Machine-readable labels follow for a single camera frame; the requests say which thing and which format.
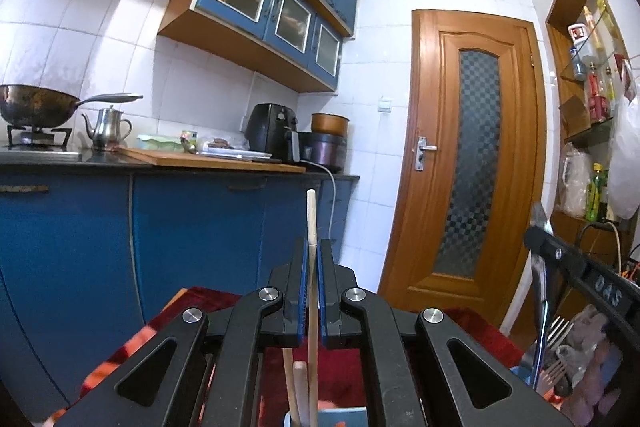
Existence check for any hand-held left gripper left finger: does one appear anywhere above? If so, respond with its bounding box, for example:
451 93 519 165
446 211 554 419
52 237 311 427

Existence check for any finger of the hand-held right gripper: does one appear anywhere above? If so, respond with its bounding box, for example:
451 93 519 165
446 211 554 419
522 226 587 279

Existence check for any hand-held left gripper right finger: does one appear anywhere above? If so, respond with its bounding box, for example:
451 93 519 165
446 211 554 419
317 238 576 427

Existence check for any metal table knife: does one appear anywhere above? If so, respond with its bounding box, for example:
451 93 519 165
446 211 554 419
530 202 554 390

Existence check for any wooden chopstick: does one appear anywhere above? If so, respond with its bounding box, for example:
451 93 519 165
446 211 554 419
305 189 322 427
281 347 301 427

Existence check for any white chopstick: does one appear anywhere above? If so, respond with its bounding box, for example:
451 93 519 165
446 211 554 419
292 359 310 427

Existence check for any person's right hand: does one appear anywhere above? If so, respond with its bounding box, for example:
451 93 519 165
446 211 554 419
565 309 626 427

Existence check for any green dish soap bottle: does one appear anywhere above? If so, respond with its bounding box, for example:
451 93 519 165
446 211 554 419
586 163 609 223

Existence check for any clear plastic bag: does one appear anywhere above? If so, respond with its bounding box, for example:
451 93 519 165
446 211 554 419
556 143 594 216

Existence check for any pink and red floral blanket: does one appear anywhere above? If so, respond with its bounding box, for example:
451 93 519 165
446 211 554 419
50 286 523 427

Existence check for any white plastic bag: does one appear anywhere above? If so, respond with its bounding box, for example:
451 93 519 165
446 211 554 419
607 97 640 221

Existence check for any blue base cabinet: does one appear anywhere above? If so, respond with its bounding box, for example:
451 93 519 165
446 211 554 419
0 162 361 423

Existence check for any wooden door with glass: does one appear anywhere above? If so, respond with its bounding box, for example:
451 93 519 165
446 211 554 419
377 9 549 329

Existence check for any dark rice cooker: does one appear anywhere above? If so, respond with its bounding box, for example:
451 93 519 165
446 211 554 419
299 133 347 172

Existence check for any red bottle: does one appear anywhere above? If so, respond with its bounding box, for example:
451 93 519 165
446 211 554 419
587 64 614 122

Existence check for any black air fryer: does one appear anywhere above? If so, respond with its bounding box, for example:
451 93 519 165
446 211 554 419
244 103 302 162

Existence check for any copper coloured pot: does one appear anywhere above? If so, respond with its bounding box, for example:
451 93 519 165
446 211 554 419
311 113 350 136

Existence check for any wooden cutting board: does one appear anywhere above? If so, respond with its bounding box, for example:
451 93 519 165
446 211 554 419
114 146 307 173

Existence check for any green lidded container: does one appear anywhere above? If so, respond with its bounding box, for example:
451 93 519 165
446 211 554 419
137 134 184 153

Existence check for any steel kettle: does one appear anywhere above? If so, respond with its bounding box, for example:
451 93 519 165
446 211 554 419
81 106 134 150

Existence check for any gas stove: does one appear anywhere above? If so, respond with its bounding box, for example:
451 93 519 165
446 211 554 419
5 124 81 154

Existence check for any dark metal wok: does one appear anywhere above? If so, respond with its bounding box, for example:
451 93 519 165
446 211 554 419
0 84 144 128

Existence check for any white power cable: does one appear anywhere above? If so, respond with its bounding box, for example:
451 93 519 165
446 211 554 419
299 159 337 242

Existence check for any metal door handle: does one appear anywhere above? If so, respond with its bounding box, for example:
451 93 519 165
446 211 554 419
415 137 439 172

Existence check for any wooden wall shelf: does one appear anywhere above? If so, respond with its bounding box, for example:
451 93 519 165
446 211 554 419
544 0 640 268

